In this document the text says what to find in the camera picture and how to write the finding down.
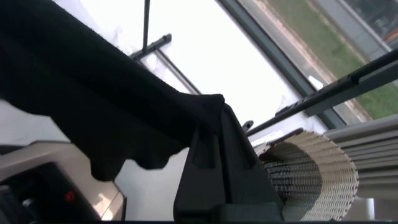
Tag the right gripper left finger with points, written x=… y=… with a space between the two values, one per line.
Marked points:
x=202 y=180

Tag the white laundry basket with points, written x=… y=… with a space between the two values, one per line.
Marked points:
x=326 y=180

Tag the window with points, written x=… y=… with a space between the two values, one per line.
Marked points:
x=295 y=46

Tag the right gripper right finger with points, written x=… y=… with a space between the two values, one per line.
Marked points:
x=248 y=180

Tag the black garment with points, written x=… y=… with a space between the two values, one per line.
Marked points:
x=93 y=93

